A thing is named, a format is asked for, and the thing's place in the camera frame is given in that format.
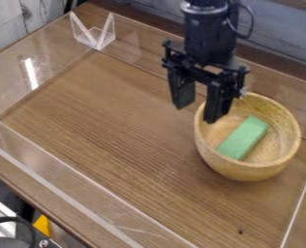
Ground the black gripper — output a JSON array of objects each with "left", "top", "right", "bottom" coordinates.
[{"left": 162, "top": 3, "right": 251, "bottom": 124}]

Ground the green rectangular block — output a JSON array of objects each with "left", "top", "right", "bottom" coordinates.
[{"left": 216, "top": 115, "right": 270, "bottom": 160}]

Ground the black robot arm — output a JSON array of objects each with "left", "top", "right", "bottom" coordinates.
[{"left": 162, "top": 0, "right": 250, "bottom": 124}]

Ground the brown wooden bowl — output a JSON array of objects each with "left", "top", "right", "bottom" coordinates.
[{"left": 195, "top": 92, "right": 300, "bottom": 181}]

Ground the yellow tag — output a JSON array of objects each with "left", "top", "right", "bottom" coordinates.
[{"left": 33, "top": 215, "right": 51, "bottom": 236}]

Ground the clear acrylic corner bracket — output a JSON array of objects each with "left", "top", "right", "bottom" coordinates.
[{"left": 69, "top": 13, "right": 115, "bottom": 50}]

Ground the clear acrylic tray wall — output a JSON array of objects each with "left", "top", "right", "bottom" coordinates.
[{"left": 0, "top": 121, "right": 197, "bottom": 248}]

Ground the black cable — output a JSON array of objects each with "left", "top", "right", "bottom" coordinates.
[{"left": 0, "top": 216, "right": 35, "bottom": 248}]

